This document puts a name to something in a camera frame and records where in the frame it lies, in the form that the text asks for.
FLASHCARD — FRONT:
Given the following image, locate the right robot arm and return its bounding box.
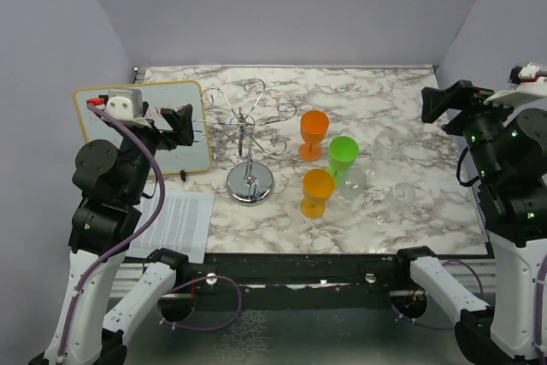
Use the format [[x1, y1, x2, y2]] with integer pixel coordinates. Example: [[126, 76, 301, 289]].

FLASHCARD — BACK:
[[392, 80, 546, 364]]

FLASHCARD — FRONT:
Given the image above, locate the orange wine glass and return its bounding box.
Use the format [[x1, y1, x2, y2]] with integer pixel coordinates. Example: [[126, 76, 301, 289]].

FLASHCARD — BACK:
[[298, 110, 330, 162], [300, 168, 335, 219]]

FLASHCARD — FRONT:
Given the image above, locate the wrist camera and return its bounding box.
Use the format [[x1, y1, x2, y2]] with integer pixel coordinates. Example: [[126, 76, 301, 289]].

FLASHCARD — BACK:
[[484, 62, 546, 109], [86, 88, 151, 128]]

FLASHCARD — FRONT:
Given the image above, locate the clear wine glass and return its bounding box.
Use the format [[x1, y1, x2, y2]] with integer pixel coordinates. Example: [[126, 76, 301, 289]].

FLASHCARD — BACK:
[[365, 129, 399, 179], [376, 182, 415, 226]]

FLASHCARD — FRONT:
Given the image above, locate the aluminium rail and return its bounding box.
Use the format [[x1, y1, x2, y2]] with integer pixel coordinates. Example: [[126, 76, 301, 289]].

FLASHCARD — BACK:
[[110, 262, 203, 299]]

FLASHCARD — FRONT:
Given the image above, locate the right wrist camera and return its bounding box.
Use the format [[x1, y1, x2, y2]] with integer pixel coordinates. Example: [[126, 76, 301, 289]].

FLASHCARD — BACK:
[[484, 62, 546, 109]]

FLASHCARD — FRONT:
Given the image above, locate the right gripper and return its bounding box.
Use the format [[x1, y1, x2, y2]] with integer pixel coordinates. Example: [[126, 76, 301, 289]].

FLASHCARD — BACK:
[[421, 75, 528, 180]]

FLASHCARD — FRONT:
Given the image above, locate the clear glass centre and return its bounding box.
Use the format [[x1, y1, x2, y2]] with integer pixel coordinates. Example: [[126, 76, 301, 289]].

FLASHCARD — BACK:
[[338, 168, 367, 203]]

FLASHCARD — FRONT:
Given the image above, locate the orange wine glass front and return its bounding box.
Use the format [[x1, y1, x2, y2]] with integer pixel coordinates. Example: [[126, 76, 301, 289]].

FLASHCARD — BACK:
[[300, 168, 335, 219]]

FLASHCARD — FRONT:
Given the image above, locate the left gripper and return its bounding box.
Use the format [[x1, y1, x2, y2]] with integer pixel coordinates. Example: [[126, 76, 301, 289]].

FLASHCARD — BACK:
[[119, 100, 194, 200]]

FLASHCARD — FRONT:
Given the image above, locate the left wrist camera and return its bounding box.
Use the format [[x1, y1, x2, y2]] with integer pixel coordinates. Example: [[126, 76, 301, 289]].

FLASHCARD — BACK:
[[86, 88, 151, 128]]

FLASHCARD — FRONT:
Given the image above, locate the printed paper sheet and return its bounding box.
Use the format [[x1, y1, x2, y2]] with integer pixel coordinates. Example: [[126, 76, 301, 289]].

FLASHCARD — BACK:
[[126, 190, 215, 263]]

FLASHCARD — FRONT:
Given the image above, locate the yellow framed whiteboard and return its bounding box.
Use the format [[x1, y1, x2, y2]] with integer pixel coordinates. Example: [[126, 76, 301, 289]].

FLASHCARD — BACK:
[[73, 79, 214, 177]]

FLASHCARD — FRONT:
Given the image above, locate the chrome wine glass rack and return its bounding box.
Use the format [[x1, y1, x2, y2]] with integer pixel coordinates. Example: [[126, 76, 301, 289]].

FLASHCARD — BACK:
[[200, 78, 297, 207]]

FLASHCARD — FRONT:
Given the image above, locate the black base frame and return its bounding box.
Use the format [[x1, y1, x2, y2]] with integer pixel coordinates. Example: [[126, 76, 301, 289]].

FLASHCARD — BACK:
[[140, 247, 492, 313]]

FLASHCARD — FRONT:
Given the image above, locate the green wine glass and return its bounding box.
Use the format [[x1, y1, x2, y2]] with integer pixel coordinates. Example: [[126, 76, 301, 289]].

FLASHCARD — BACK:
[[326, 135, 360, 186]]

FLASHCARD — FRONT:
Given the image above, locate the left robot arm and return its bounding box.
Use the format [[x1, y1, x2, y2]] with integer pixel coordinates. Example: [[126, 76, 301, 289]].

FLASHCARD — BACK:
[[31, 97, 193, 364]]

